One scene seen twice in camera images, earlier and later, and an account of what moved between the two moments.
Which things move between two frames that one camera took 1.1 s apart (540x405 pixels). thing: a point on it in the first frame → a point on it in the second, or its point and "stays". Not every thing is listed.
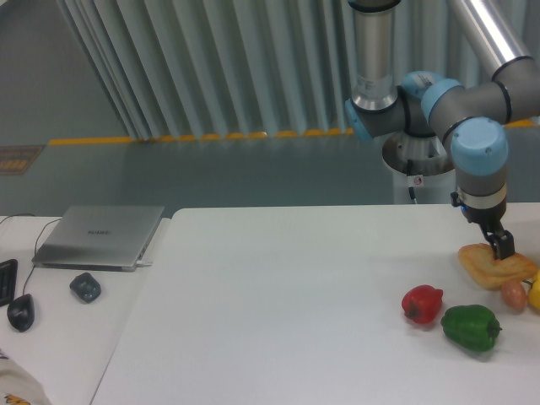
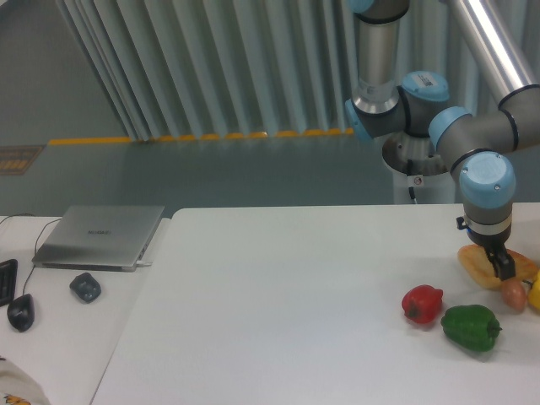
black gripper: [490, 220] → [495, 248]
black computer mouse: [20, 312] stays
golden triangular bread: [480, 261] stays
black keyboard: [8, 279] stays
